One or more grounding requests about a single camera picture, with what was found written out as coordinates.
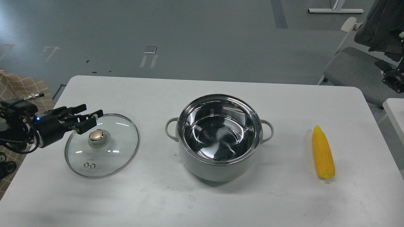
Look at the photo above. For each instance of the yellow corn cob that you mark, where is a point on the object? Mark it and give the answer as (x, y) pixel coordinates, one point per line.
(322, 154)

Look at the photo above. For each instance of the beige checkered cloth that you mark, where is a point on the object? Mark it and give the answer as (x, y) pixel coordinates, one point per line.
(18, 86)

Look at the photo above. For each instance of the grey pot with steel rim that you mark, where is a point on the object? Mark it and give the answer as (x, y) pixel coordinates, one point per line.
(218, 136)

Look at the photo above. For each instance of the grey office chair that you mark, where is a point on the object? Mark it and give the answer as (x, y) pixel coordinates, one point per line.
(352, 67)

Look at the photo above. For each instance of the dark grey jacket on chair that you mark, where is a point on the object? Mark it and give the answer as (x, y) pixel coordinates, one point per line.
(381, 28)

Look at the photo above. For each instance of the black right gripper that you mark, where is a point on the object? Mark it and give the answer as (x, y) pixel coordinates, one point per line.
(393, 76)

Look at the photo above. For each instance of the glass lid with gold knob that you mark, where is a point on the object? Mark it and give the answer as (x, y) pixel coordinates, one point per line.
(105, 149)

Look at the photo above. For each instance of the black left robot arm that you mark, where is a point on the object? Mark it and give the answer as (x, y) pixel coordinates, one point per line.
(22, 131)

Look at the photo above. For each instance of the white side table corner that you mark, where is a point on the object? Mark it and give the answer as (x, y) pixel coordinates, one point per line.
(394, 108)

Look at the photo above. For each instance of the white desk leg base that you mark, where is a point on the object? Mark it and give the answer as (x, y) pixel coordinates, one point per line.
(337, 8)

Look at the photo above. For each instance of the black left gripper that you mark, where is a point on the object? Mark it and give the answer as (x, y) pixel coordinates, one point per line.
(52, 126)

